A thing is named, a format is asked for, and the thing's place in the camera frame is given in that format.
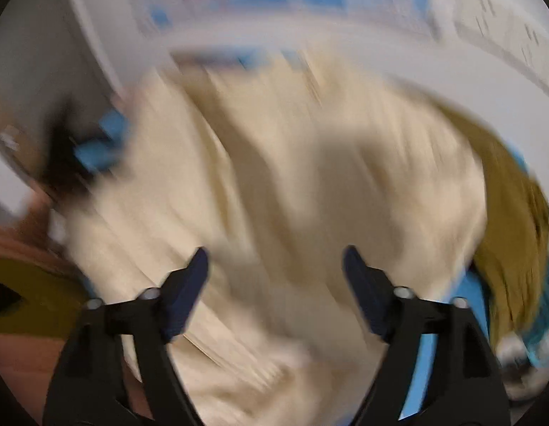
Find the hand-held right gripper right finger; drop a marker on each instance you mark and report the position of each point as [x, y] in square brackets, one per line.
[361, 288]

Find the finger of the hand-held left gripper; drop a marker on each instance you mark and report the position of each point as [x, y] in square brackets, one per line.
[99, 155]
[113, 124]

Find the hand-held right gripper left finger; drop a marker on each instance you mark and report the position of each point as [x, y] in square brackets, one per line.
[190, 293]

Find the cream garment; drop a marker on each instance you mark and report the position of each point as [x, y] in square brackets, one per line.
[278, 186]

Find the person's left forearm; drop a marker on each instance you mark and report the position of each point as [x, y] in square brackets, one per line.
[17, 377]

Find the blue floral blanket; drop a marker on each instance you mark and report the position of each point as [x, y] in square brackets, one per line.
[423, 364]

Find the olive cloth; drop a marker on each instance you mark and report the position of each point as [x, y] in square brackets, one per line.
[43, 293]

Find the olive brown garment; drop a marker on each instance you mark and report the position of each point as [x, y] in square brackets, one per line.
[514, 230]

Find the white wall socket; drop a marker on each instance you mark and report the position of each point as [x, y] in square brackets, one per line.
[534, 40]
[480, 11]

